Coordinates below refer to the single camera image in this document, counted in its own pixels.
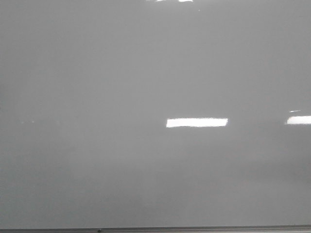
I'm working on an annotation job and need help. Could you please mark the white whiteboard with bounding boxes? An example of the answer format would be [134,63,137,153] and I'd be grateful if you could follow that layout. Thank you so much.
[0,0,311,229]

